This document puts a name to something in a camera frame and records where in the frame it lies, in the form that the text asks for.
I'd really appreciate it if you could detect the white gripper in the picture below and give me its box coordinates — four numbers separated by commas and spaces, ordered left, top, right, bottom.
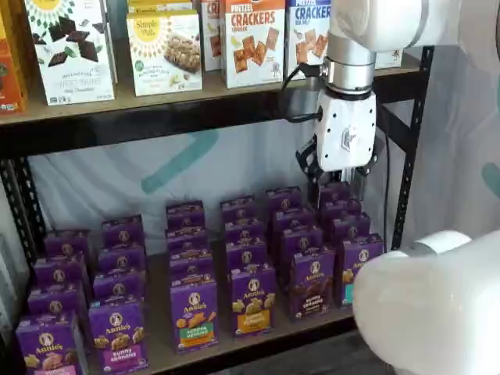
295, 87, 380, 209

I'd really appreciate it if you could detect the purple Annie's box brown patch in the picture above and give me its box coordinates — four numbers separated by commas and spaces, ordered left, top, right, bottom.
272, 208, 316, 232
280, 226, 325, 259
289, 246, 338, 323
266, 186, 303, 215

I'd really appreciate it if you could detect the purple Annie's box teal patch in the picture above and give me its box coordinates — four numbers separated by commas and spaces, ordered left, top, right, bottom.
331, 212, 372, 240
338, 233, 384, 310
318, 180, 352, 205
323, 198, 363, 220

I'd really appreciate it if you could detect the purple Annie's box orange patch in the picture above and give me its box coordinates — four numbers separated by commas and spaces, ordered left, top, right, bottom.
220, 196, 257, 224
223, 218, 265, 241
226, 235, 269, 271
230, 264, 277, 338

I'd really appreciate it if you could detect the blue pretzel crackers sea salt box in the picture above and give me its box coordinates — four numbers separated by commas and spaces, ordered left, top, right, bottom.
284, 0, 334, 81

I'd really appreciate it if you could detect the pretzel crackers cheddar box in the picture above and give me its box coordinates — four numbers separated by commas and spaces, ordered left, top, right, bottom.
200, 0, 226, 73
220, 0, 287, 89

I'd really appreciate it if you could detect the purple Annie's box green patch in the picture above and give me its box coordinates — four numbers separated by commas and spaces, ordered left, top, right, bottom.
166, 200, 206, 230
166, 225, 210, 245
170, 257, 216, 285
168, 240, 214, 263
170, 278, 220, 355

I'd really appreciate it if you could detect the wooden shelf board with crackers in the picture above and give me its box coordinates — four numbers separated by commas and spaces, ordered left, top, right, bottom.
0, 52, 423, 126

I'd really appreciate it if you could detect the Simple Mills almond bar box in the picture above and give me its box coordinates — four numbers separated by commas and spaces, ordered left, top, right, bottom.
125, 9, 204, 98
127, 0, 198, 16

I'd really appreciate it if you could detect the wooden shelf board with purple boxes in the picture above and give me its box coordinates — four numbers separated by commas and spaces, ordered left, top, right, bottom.
38, 230, 363, 371

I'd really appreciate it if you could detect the purple Annie's box magenta patch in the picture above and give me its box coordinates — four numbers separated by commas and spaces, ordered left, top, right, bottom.
97, 243, 147, 277
102, 214, 145, 248
88, 298, 149, 370
92, 270, 147, 305

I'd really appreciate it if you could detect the purple Annie's box pink patch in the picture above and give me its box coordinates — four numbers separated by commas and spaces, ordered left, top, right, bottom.
43, 229, 93, 259
34, 252, 89, 291
15, 311, 86, 375
27, 281, 89, 327

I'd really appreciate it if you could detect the white Sweet Thins box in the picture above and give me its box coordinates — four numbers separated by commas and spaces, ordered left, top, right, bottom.
23, 0, 118, 107

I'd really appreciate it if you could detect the orange snack box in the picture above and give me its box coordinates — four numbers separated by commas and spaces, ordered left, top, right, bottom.
0, 7, 30, 115

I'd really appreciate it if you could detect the white backdrop cloth teal print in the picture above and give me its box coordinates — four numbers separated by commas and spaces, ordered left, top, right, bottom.
23, 45, 500, 259

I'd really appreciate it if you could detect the thin black hanging cable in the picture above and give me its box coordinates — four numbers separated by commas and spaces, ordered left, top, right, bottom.
384, 132, 392, 251

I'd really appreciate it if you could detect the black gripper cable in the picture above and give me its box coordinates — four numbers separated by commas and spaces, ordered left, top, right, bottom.
280, 61, 328, 123

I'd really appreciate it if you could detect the black metal shelf frame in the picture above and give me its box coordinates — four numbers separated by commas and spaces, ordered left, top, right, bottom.
0, 45, 435, 375

